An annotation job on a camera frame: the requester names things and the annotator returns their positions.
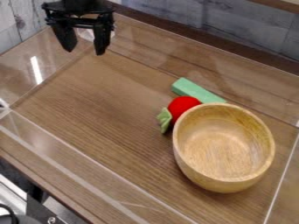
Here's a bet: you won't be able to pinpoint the black cable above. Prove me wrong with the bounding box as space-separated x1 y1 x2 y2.
0 203 22 224

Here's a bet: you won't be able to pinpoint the wooden bowl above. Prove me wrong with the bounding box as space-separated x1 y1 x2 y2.
173 103 277 193

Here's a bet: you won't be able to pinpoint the clear acrylic enclosure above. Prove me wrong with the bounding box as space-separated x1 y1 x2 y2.
0 11 299 224

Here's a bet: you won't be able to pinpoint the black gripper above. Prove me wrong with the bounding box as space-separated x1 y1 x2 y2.
42 0 115 55

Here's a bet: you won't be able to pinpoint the black metal bracket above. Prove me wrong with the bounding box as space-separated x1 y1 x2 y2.
24 193 68 224

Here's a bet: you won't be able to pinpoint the red plush fruit green leaves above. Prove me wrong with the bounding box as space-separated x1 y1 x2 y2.
157 96 202 134

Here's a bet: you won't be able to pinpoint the green rectangular block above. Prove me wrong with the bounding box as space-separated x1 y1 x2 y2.
173 78 227 103

